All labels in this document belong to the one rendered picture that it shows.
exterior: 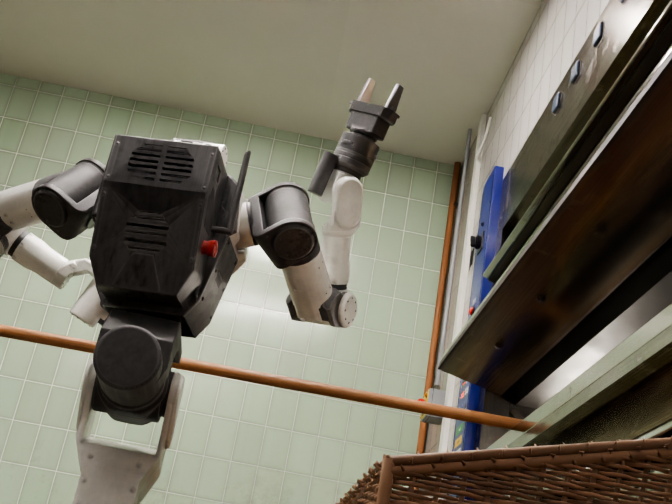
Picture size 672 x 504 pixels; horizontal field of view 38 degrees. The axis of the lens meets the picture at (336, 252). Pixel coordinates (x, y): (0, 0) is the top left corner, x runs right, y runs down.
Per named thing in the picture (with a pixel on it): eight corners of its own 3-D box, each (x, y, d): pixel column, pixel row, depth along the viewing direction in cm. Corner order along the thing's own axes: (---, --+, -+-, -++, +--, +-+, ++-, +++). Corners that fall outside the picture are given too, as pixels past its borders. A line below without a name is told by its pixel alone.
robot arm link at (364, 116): (385, 104, 206) (363, 155, 205) (408, 122, 213) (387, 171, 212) (342, 94, 214) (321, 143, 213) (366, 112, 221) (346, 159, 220)
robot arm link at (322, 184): (379, 165, 210) (359, 213, 210) (357, 163, 220) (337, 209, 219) (337, 143, 205) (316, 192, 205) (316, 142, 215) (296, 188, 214)
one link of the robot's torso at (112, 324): (157, 397, 159) (181, 298, 166) (79, 382, 158) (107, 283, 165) (162, 433, 184) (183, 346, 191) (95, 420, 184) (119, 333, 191)
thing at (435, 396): (439, 425, 340) (443, 398, 344) (446, 419, 331) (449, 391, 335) (419, 421, 339) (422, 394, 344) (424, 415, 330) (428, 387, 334)
